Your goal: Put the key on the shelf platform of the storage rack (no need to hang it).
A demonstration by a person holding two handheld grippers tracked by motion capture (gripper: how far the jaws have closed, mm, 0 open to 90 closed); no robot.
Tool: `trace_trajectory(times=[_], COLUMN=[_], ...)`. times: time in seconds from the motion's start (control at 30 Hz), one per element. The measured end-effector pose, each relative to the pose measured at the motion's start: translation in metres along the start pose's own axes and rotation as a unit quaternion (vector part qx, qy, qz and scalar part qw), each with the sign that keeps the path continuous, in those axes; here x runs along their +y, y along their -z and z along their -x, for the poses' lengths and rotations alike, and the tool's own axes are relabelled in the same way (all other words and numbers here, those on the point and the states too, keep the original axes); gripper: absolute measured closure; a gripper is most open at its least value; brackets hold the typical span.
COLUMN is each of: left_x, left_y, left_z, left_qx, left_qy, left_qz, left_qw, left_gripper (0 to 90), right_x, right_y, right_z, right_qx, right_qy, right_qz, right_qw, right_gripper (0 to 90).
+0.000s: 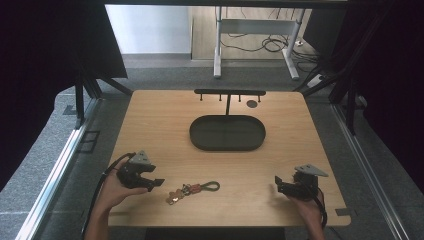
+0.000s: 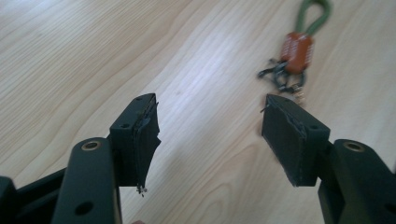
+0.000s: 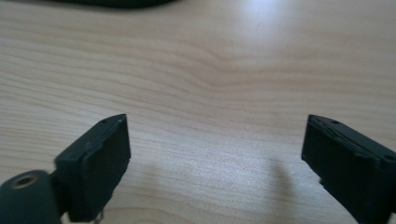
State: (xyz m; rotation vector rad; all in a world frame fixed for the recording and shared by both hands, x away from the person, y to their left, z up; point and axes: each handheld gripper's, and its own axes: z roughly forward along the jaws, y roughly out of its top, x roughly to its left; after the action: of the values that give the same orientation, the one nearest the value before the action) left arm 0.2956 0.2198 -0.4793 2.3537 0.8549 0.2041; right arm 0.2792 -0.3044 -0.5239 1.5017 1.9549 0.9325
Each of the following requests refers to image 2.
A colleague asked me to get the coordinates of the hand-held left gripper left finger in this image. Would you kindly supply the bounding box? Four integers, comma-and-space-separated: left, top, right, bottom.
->
50, 92, 163, 224

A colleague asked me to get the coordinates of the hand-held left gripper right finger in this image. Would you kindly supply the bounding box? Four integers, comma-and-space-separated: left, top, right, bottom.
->
261, 93, 396, 224

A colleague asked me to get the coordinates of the green cord keychain brown tag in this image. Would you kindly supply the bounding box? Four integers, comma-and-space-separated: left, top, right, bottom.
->
257, 0, 332, 101

